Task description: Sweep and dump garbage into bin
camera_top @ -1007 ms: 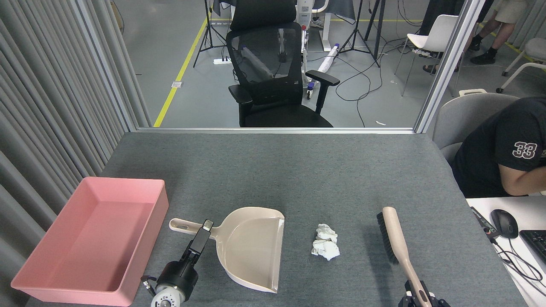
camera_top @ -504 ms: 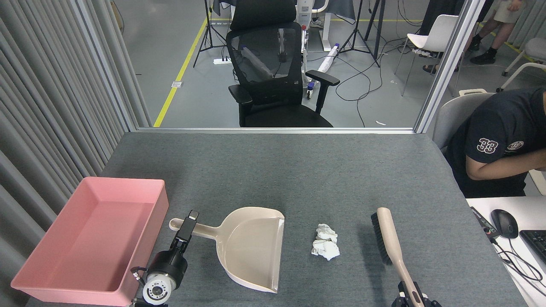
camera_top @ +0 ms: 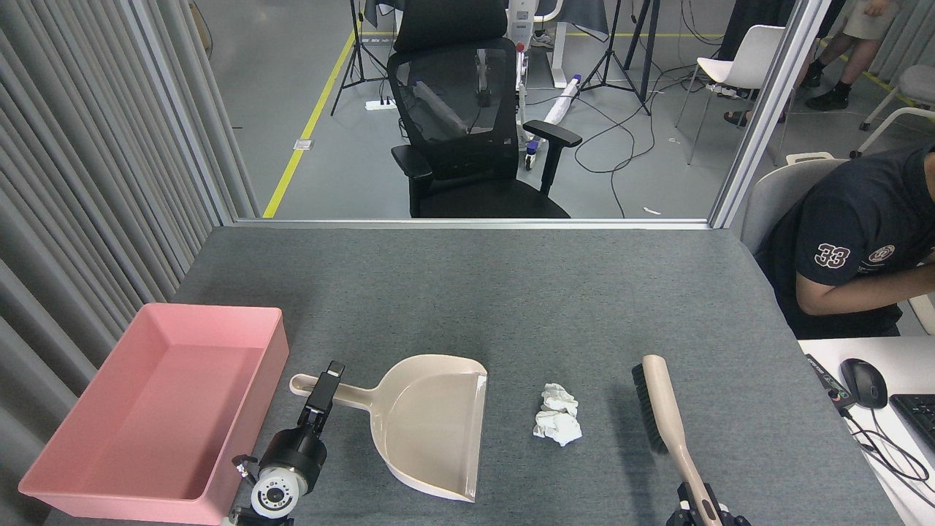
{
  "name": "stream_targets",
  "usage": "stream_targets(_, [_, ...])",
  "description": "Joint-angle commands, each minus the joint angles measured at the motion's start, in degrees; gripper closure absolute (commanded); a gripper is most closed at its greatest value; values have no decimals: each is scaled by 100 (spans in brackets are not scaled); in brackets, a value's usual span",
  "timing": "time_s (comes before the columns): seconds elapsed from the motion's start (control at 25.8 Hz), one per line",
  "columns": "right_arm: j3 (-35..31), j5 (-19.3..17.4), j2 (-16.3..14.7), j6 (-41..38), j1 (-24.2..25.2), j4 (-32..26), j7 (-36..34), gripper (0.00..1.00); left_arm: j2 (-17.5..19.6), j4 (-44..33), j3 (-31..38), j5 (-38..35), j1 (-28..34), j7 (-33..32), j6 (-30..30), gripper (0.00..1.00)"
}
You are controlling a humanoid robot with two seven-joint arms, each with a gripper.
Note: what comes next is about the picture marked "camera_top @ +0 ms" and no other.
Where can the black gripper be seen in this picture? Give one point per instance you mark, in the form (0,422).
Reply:
(299,449)

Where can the pink plastic bin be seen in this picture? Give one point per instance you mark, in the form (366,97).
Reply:
(146,409)

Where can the grey chair with white legs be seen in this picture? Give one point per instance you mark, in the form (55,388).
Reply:
(920,80)

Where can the white paper ball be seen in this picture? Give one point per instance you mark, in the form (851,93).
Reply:
(559,429)
(559,399)

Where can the beige brush with black bristles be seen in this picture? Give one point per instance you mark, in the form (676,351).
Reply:
(668,409)

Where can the black fabric backdrop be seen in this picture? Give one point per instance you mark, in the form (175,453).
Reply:
(752,14)

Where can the seated person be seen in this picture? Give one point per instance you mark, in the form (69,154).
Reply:
(855,219)

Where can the white plastic chair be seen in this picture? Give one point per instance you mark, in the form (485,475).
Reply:
(752,51)

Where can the cream plastic panel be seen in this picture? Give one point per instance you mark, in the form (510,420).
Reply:
(807,157)

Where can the beige plastic dustpan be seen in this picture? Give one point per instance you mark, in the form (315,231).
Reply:
(431,431)

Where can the black tripod stand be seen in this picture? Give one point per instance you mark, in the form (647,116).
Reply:
(646,73)
(357,36)

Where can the standing person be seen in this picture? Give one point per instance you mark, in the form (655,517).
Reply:
(858,51)

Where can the white stand on wheels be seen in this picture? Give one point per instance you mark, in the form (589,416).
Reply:
(561,51)

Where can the small black control box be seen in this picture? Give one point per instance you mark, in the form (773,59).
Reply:
(829,380)

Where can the dark grey hanging cloth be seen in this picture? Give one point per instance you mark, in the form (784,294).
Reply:
(584,14)

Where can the person's forearm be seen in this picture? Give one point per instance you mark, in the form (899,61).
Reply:
(855,292)

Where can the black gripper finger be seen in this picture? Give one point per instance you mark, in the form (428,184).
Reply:
(730,517)
(681,511)

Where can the grey pleated curtain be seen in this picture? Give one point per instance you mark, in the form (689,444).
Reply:
(58,183)

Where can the grey shell chair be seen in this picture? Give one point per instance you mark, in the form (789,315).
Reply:
(774,201)

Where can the white power strip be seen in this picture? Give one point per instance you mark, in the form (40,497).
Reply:
(380,105)

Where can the black mesh office chair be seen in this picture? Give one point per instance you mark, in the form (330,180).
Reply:
(467,197)

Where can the black keyboard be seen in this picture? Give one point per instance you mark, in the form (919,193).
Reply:
(917,416)

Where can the black computer mouse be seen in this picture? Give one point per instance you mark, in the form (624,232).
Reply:
(863,383)

